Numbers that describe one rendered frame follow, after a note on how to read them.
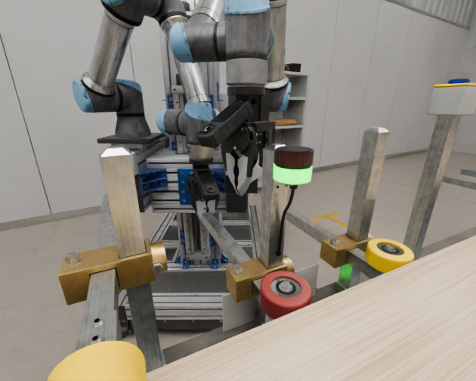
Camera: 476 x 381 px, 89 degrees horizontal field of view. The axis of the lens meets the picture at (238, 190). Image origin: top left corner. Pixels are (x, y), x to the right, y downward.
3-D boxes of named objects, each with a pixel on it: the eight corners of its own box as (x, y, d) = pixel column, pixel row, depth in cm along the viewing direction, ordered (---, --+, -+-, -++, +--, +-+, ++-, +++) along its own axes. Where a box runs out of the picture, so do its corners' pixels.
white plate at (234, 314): (222, 330, 54) (221, 295, 50) (313, 294, 64) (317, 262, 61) (223, 332, 53) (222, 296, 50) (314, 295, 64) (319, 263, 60)
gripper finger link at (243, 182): (265, 193, 53) (267, 151, 49) (247, 200, 49) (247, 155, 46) (255, 190, 55) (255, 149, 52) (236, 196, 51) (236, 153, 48)
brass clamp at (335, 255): (317, 255, 61) (319, 238, 59) (356, 243, 66) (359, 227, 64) (336, 271, 55) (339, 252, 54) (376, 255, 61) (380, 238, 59)
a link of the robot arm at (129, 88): (150, 113, 109) (146, 79, 104) (122, 113, 99) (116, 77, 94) (134, 112, 116) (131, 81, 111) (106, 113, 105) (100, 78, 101)
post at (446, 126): (395, 262, 77) (434, 114, 62) (404, 258, 79) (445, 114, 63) (409, 271, 73) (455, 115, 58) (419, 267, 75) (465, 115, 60)
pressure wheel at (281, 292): (250, 327, 44) (251, 275, 40) (286, 312, 47) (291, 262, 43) (274, 369, 37) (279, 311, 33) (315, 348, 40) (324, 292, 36)
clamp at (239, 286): (226, 286, 50) (225, 266, 48) (280, 268, 55) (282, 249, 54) (237, 305, 45) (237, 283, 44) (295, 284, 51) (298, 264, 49)
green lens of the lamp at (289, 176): (266, 175, 41) (267, 162, 40) (295, 171, 43) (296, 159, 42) (287, 186, 35) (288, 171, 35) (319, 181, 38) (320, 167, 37)
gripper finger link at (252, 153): (258, 178, 47) (259, 131, 44) (252, 179, 46) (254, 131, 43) (240, 172, 50) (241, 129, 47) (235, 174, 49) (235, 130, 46)
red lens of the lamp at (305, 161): (267, 161, 40) (267, 147, 39) (296, 157, 42) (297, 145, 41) (289, 169, 35) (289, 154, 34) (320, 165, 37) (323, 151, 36)
